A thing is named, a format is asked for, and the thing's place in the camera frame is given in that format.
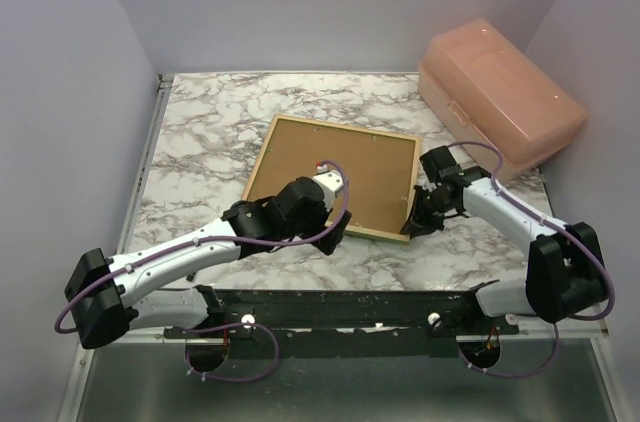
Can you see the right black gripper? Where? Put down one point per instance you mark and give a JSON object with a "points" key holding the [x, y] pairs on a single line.
{"points": [[420, 224]]}

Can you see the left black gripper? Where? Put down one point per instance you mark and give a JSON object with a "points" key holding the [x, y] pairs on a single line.
{"points": [[327, 244]]}

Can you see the brown cardboard backing board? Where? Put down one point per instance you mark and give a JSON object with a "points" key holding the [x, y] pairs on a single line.
{"points": [[340, 167]]}

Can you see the green wooden picture frame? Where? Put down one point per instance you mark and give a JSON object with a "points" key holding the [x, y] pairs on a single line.
{"points": [[410, 182]]}

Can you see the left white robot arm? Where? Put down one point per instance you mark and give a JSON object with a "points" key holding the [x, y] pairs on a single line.
{"points": [[109, 296]]}

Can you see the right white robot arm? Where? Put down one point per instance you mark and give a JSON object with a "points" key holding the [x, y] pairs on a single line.
{"points": [[565, 270]]}

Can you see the pink plastic storage box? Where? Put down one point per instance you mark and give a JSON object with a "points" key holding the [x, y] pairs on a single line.
{"points": [[488, 93]]}

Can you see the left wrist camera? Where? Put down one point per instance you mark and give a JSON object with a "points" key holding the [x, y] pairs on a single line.
{"points": [[330, 181]]}

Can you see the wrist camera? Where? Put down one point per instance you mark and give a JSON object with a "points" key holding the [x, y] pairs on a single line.
{"points": [[438, 163], [330, 181]]}

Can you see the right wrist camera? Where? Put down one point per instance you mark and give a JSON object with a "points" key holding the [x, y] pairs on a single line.
{"points": [[438, 163]]}

